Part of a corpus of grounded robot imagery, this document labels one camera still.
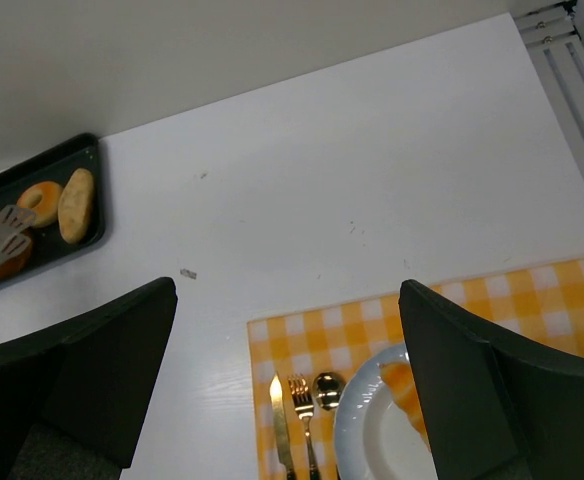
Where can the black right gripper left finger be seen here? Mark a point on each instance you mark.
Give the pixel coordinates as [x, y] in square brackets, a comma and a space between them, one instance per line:
[74, 396]

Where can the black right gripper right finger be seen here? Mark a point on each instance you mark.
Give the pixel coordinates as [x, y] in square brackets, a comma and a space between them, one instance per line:
[496, 404]

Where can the striped triangular bread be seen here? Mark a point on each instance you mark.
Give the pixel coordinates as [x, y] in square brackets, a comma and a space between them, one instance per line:
[398, 377]

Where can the silver metal tongs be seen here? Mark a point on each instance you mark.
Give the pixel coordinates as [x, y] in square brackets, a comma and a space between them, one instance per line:
[13, 221]

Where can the ring donut bread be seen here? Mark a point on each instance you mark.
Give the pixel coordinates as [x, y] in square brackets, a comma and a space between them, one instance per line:
[43, 199]

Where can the oval bread roll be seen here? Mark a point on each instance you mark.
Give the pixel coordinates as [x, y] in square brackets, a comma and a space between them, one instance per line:
[75, 206]

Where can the yellow white checkered cloth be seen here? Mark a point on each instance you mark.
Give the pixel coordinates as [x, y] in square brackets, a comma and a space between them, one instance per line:
[544, 303]

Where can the white round plate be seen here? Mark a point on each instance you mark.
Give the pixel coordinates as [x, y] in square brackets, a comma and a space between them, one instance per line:
[373, 438]

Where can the gold black handled spoon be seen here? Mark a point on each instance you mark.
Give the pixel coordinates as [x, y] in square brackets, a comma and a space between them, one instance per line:
[327, 389]

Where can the black handled fork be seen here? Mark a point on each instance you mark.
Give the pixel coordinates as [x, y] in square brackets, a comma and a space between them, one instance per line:
[304, 409]

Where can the black handled knife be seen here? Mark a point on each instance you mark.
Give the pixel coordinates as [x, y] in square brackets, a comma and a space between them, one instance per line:
[280, 428]

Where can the aluminium rail right side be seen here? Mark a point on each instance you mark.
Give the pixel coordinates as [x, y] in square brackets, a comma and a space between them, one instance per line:
[557, 53]

